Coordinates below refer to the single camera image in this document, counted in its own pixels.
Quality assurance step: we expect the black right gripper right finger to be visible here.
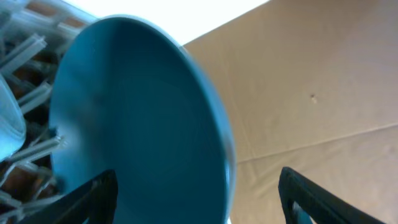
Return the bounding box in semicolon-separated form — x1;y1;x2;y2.
278;167;383;224

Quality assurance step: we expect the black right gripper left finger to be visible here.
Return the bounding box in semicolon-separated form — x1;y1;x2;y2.
21;169;118;224

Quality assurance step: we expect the light blue small bowl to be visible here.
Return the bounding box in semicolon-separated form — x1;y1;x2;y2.
0;75;26;161

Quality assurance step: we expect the dark blue bowl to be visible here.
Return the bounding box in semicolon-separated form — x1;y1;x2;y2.
49;16;235;224

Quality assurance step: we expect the grey dishwasher rack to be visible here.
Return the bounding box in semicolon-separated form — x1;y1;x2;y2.
1;0;96;223

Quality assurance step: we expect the brown cardboard box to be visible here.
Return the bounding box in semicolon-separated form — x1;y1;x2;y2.
186;0;397;223

